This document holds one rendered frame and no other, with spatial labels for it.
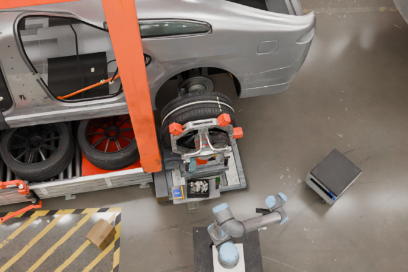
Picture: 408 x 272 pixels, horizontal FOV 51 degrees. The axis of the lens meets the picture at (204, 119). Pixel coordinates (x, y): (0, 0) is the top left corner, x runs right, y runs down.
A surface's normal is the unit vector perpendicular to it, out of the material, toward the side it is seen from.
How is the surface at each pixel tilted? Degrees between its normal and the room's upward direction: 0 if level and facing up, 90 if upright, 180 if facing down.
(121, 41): 90
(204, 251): 0
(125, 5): 90
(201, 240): 0
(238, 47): 90
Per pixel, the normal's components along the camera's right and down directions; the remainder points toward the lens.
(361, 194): 0.02, -0.51
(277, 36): 0.18, 0.75
